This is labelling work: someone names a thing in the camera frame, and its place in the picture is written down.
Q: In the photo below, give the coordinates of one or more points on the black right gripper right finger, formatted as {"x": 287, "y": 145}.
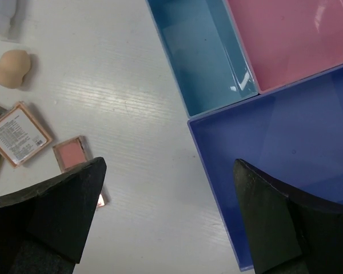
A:
{"x": 288, "y": 230}

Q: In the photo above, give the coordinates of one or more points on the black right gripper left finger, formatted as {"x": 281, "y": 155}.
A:
{"x": 44, "y": 228}

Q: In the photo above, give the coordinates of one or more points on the small pink blush compact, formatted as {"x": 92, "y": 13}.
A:
{"x": 72, "y": 152}

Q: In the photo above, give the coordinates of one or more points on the peach square compact box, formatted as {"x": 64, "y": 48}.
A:
{"x": 21, "y": 135}

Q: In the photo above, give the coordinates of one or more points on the beige makeup sponge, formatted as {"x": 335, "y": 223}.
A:
{"x": 14, "y": 65}

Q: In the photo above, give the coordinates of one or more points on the dark blue organizer bin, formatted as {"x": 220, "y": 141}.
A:
{"x": 294, "y": 135}

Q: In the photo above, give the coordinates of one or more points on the light blue organizer bin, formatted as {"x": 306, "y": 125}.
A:
{"x": 204, "y": 53}

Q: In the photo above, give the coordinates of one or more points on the pink organizer bin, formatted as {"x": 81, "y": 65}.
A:
{"x": 288, "y": 41}

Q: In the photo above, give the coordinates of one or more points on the white tube blue print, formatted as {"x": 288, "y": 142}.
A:
{"x": 7, "y": 12}

